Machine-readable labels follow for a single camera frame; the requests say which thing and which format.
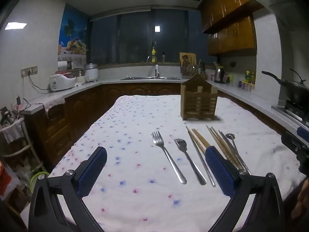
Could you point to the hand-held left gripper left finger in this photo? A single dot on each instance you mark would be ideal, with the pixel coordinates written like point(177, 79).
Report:
point(93, 171)

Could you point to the white pot with steel lid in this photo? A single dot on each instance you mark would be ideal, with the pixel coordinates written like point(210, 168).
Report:
point(91, 73)

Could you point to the white floral tablecloth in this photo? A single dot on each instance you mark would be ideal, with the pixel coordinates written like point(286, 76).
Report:
point(132, 149)

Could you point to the gas stove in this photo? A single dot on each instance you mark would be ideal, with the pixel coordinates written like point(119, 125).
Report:
point(289, 111)

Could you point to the steel sink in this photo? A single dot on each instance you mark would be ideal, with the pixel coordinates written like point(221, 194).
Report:
point(149, 78)

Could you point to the paper towel roll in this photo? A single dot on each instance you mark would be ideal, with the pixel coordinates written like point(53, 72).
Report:
point(62, 66)

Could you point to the tropical fruit wall poster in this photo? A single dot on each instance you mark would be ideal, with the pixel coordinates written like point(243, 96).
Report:
point(72, 36)

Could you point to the small metal fork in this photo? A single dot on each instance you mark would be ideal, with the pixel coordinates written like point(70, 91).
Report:
point(190, 160)

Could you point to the white storage rack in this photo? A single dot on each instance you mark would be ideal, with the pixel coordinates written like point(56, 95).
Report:
point(17, 145)

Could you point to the white and red rice cooker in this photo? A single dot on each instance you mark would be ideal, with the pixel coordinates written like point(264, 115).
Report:
point(61, 81)

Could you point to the yellow dish soap bottle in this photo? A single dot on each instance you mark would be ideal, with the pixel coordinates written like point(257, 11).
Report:
point(153, 55)

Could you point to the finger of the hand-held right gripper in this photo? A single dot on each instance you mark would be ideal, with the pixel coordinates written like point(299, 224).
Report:
point(303, 133)
point(295, 145)

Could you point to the white lace cloth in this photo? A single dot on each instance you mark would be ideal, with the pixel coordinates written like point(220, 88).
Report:
point(54, 101)

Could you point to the wooden wall cabinets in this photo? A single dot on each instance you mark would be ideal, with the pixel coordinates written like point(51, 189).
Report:
point(231, 17)

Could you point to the ceiling light panel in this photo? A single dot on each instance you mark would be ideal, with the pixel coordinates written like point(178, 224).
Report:
point(15, 25)

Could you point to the dark kitchen window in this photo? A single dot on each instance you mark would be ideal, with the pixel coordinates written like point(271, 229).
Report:
point(135, 38)

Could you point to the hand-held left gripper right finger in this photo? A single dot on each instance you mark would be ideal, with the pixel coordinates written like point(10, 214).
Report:
point(218, 171)

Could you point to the wooden utensil holder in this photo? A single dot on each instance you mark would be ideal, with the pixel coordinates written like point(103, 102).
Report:
point(198, 101)

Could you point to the kitchen faucet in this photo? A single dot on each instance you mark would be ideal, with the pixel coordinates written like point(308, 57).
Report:
point(157, 70)

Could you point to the countertop knife rack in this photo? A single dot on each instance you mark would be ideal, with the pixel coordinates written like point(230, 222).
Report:
point(199, 71)

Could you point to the green cup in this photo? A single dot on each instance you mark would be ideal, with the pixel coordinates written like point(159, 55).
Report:
point(231, 78)

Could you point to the large metal fork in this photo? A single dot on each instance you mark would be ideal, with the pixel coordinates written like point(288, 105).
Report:
point(169, 157)

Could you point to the person's right hand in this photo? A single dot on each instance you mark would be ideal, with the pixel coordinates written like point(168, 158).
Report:
point(300, 198)

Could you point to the small metal spoon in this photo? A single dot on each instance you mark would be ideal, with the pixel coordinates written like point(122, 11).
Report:
point(236, 148)

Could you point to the steel electric kettle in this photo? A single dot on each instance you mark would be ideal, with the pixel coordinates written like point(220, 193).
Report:
point(219, 75)

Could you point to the knife rack with utensils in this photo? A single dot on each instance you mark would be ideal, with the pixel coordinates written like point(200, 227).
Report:
point(187, 62)

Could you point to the wooden base cabinets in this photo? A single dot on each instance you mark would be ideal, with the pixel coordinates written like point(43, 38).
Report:
point(79, 113)

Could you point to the wall power outlet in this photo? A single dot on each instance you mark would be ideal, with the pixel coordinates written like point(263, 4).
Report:
point(29, 71)

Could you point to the row of spice jars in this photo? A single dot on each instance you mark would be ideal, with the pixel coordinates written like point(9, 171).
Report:
point(246, 86)

